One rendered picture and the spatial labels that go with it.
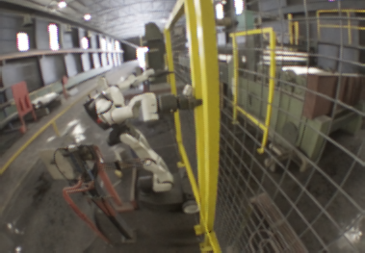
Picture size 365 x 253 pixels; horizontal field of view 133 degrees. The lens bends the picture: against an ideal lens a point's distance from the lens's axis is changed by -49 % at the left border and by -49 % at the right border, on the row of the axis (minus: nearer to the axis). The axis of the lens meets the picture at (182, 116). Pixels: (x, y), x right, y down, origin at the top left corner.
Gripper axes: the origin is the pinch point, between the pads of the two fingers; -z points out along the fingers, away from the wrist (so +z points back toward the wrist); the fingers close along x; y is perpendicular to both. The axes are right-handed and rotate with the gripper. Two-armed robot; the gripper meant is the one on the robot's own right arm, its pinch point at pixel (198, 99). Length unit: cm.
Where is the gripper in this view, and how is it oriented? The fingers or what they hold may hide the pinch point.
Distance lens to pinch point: 74.3
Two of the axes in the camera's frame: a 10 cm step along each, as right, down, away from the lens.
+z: -9.8, 1.6, -1.3
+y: 1.0, 9.1, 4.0
